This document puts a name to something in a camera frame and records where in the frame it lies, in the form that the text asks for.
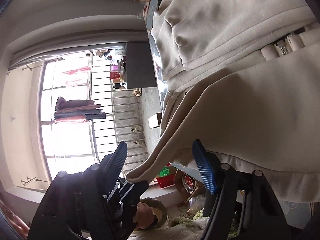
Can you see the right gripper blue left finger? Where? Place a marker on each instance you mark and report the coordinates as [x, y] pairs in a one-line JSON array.
[[113, 164]]

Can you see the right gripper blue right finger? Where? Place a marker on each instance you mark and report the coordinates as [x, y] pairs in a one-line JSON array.
[[204, 167]]

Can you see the beige zip jacket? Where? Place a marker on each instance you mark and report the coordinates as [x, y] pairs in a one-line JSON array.
[[243, 77]]

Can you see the person left hand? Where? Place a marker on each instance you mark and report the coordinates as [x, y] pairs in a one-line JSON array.
[[144, 216]]

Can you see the red gift bag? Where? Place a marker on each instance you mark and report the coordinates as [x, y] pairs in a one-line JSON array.
[[166, 176]]

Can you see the dark grey cabinet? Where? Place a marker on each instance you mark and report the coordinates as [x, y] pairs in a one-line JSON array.
[[139, 71]]

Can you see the grey curtain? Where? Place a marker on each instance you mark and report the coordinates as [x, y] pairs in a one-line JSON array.
[[73, 43]]

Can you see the fruit pattern table cover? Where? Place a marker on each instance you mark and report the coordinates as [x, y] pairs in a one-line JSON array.
[[150, 7]]

